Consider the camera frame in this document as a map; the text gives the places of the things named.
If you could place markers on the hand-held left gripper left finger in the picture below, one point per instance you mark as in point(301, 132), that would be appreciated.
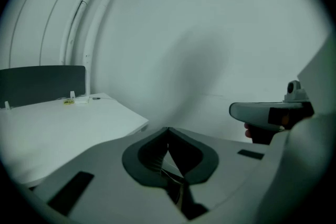
point(105, 165)

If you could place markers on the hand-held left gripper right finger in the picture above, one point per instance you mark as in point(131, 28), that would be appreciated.
point(231, 173)

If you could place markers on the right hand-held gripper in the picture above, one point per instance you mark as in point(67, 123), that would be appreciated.
point(323, 81)

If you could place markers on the person's right hand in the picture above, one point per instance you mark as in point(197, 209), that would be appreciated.
point(258, 135)

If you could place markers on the small white box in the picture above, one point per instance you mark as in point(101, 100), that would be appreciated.
point(82, 100)

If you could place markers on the yellow sticker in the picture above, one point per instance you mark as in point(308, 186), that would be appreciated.
point(68, 101)

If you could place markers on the white partition clip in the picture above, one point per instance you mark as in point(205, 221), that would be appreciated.
point(73, 94)
point(7, 105)

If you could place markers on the dark desk partition panel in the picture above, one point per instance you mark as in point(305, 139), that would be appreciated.
point(42, 84)

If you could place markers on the grey gripper camera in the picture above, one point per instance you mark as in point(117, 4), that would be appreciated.
point(294, 90)

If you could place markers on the white wall pipe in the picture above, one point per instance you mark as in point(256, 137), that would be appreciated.
point(78, 21)

